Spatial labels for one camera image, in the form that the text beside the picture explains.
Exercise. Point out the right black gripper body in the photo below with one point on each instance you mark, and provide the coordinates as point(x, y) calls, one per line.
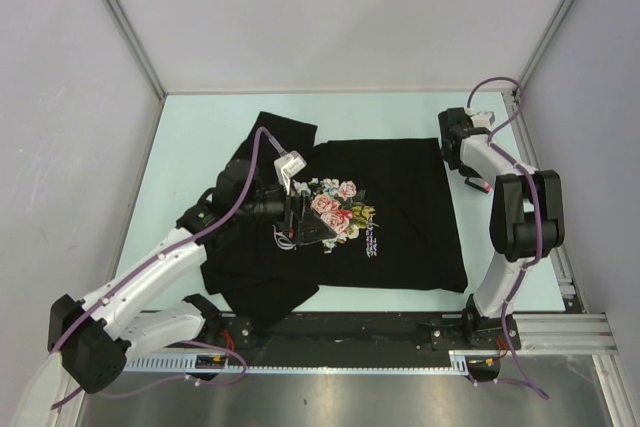
point(463, 170)

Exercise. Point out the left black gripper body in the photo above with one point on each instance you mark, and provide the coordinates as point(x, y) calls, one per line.
point(290, 217)

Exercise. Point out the black floral print t-shirt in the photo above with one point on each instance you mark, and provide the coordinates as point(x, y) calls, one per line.
point(388, 202)

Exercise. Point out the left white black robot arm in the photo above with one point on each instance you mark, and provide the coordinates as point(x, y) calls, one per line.
point(97, 335)

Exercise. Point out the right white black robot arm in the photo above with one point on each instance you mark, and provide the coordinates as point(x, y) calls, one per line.
point(526, 221)

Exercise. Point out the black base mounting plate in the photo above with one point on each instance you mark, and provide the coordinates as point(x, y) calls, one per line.
point(441, 331)

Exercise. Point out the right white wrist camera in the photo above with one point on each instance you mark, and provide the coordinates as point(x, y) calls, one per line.
point(480, 119)

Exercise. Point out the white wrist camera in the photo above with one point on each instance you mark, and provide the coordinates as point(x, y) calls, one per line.
point(287, 166)
point(480, 119)

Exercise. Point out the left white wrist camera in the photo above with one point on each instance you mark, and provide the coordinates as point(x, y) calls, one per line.
point(287, 166)

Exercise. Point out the right aluminium side rail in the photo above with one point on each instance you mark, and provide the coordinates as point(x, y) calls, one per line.
point(549, 190)

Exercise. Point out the aluminium front rail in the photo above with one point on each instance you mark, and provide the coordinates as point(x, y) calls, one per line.
point(572, 334)

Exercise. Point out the white slotted cable duct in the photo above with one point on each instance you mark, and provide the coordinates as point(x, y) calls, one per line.
point(195, 363)

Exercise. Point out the right aluminium corner post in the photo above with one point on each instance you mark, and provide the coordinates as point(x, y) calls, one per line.
point(550, 32)

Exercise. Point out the aluminium corner post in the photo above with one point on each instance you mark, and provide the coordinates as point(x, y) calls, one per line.
point(135, 46)
point(550, 32)

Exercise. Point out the left aluminium corner post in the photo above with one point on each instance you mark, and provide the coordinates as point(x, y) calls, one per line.
point(135, 46)

